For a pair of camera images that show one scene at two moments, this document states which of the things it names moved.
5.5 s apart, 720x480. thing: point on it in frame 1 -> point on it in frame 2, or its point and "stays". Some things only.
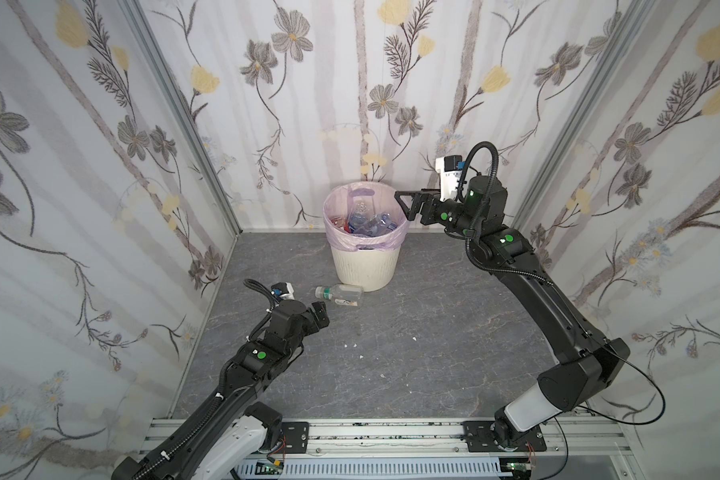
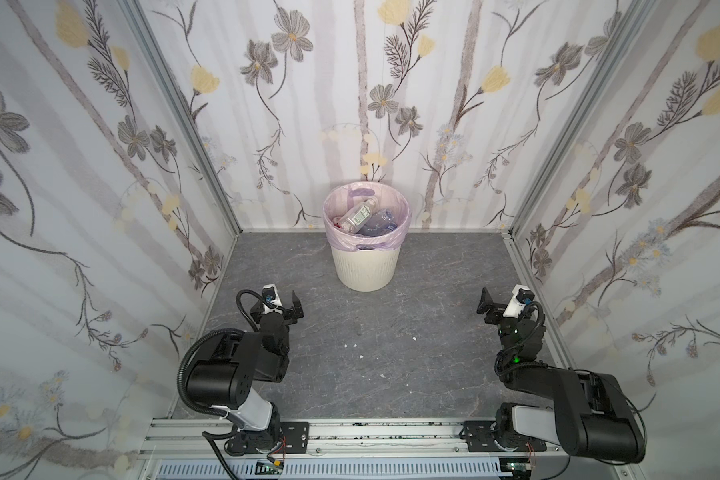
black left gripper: x=315 y=315 -> x=282 y=314
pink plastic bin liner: x=377 y=197 stays
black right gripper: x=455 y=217 -> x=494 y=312
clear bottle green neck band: x=341 y=295 -> x=359 y=215
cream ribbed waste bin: x=369 y=269 stays
